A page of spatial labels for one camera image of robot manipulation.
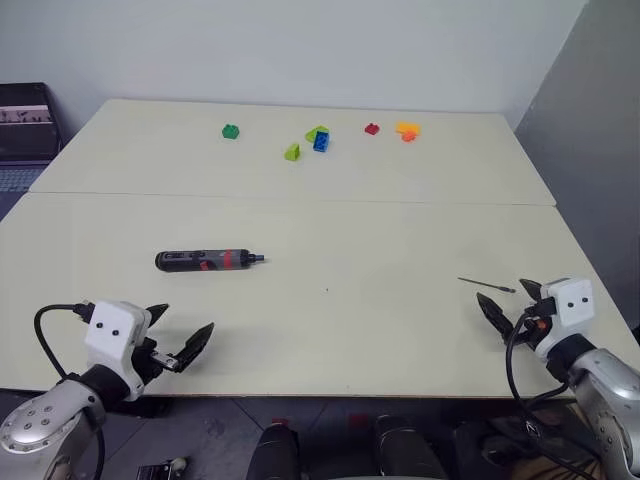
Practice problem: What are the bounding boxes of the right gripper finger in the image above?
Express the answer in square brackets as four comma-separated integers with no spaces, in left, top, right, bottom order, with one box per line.
[475,292,515,346]
[518,278,544,302]

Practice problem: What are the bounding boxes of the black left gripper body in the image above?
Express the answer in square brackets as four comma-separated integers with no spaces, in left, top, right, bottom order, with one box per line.
[130,337,180,387]

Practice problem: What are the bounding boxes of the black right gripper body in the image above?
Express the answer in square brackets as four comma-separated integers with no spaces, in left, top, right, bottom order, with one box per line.
[502,313,541,352]

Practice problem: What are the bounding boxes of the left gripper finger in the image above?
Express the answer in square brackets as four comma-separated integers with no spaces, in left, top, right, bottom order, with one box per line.
[172,321,216,374]
[143,302,170,330]

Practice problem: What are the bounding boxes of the thin metal screwdriver bit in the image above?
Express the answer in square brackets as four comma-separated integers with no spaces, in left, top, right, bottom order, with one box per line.
[457,277,516,294]

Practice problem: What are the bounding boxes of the black red electric screwdriver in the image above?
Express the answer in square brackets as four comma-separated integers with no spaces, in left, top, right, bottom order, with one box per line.
[154,247,267,274]

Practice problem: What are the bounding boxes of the small black metal device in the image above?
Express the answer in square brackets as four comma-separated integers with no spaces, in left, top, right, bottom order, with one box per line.
[137,457,190,480]

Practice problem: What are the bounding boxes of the black bag on floor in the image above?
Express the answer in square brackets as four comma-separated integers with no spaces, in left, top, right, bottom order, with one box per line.
[452,417,566,471]

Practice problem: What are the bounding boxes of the dark rounded shape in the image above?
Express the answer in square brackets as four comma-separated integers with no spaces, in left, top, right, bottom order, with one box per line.
[374,414,449,480]
[247,422,304,480]

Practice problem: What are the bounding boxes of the brown cardboard piece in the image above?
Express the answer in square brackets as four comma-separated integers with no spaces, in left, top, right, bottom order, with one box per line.
[504,444,609,480]

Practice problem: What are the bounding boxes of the grey blue ribbed panel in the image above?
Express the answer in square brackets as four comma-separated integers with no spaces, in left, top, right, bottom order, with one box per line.
[0,159,51,224]

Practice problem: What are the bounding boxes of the black box with picture strip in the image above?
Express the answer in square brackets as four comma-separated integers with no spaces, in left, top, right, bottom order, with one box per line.
[0,82,64,162]

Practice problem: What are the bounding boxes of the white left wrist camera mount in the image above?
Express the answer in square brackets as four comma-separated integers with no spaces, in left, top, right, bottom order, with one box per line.
[83,300,152,402]

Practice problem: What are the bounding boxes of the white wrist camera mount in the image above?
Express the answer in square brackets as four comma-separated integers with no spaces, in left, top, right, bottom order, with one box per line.
[529,277,595,364]
[83,300,152,402]

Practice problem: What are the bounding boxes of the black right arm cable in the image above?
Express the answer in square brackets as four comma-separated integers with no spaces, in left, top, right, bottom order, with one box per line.
[504,297,601,480]

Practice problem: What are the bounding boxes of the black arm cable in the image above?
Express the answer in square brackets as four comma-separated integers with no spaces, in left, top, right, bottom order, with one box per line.
[33,299,107,480]
[504,297,601,480]

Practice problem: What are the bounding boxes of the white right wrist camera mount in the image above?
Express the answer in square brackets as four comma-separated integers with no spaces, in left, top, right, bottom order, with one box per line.
[529,277,595,364]

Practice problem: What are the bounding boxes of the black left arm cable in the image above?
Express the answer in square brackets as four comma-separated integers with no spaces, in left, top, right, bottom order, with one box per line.
[33,299,107,480]

